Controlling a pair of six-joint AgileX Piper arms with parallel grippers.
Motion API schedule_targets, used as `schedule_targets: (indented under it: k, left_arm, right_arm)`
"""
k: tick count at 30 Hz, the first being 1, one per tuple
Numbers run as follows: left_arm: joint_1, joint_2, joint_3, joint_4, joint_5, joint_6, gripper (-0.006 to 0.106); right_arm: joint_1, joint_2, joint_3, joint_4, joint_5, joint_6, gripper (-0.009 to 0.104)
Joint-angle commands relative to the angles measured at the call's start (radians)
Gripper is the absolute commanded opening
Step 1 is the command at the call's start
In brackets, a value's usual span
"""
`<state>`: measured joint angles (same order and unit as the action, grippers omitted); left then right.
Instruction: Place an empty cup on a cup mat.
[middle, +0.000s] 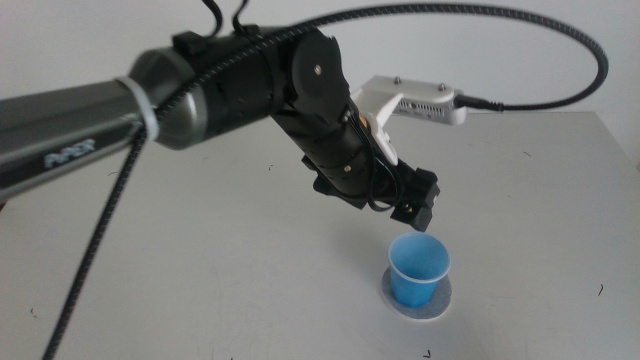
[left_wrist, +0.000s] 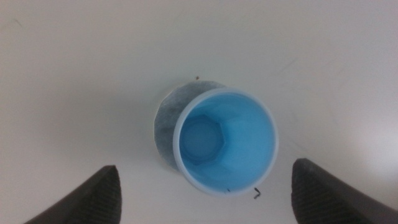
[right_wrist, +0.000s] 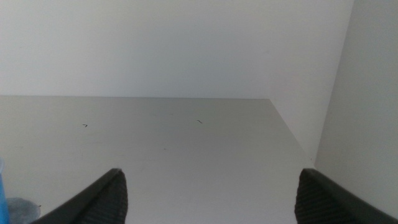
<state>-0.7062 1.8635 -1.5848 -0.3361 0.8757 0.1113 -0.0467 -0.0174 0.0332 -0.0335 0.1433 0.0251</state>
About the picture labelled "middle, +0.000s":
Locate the thin black gripper wire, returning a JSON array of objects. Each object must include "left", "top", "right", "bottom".
[{"left": 344, "top": 110, "right": 402, "bottom": 213}]

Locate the white zip tie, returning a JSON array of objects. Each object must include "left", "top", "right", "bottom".
[{"left": 115, "top": 75, "right": 161, "bottom": 143}]

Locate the white wrist camera with mount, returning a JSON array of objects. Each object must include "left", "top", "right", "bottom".
[{"left": 349, "top": 74, "right": 469, "bottom": 167}]

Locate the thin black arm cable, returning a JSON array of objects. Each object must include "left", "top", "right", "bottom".
[
  {"left": 231, "top": 0, "right": 261, "bottom": 35},
  {"left": 201, "top": 0, "right": 225, "bottom": 39}
]

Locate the grey round cup mat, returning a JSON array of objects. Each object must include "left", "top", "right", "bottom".
[{"left": 380, "top": 266, "right": 453, "bottom": 322}]

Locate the blue plastic cup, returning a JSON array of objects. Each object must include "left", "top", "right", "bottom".
[{"left": 387, "top": 230, "right": 452, "bottom": 309}]

